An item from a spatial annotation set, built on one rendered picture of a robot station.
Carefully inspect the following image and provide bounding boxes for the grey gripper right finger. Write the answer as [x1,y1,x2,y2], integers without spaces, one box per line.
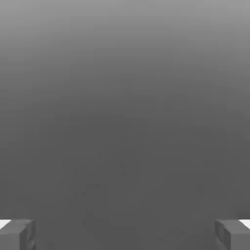
[214,219,250,250]

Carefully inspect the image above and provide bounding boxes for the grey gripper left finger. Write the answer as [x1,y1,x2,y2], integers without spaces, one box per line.
[0,219,37,250]

